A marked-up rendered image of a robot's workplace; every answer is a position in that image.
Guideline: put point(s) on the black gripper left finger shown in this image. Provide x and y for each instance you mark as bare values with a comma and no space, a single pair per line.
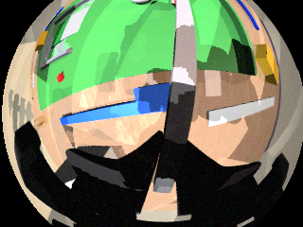
130,175

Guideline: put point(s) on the yellow rectangular block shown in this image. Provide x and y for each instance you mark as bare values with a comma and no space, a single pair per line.
41,40
267,63

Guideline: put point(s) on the green flat mat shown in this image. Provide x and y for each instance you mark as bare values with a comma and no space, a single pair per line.
119,38

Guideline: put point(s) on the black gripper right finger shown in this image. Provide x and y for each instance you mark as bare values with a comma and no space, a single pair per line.
200,178

